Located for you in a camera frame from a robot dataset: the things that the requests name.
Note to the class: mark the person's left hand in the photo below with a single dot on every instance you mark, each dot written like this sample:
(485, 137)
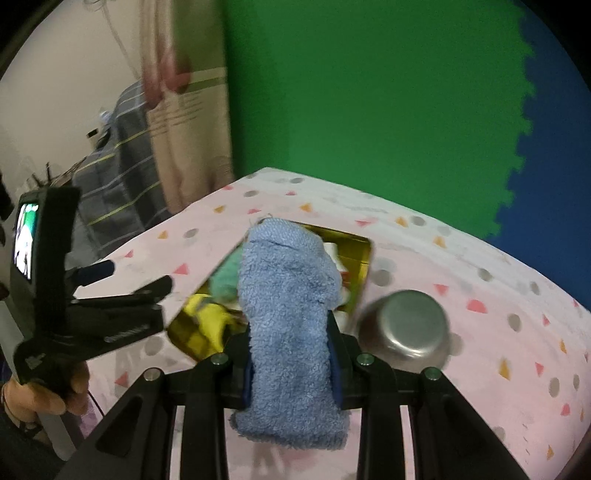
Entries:
(41, 401)

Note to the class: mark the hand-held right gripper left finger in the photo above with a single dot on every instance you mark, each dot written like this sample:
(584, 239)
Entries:
(242, 383)

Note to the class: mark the blue fuzzy sock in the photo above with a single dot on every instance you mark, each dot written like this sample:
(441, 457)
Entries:
(286, 323)

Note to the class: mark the teal cloth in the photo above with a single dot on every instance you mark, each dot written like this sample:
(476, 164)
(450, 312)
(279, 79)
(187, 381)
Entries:
(224, 281)

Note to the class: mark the pink printed tablecloth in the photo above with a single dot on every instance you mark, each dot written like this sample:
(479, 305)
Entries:
(485, 369)

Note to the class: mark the green foam mat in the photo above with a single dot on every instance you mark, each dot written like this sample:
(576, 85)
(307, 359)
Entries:
(369, 92)

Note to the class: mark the blue foam mat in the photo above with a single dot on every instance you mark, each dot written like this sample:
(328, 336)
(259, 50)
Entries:
(563, 184)

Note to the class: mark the steel bowl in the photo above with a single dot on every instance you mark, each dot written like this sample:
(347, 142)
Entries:
(406, 323)

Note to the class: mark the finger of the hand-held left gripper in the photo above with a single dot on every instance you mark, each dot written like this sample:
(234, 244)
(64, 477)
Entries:
(134, 293)
(97, 272)

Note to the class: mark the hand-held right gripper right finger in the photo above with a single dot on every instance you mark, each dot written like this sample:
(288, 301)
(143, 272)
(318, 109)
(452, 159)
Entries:
(337, 378)

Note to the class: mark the grey plaid blanket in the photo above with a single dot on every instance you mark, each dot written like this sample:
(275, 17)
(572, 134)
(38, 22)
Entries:
(124, 184)

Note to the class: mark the yellow soft item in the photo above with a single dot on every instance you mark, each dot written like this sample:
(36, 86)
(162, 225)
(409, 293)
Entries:
(212, 318)

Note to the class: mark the red tin box gold inside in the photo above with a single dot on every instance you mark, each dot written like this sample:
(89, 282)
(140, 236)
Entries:
(358, 258)

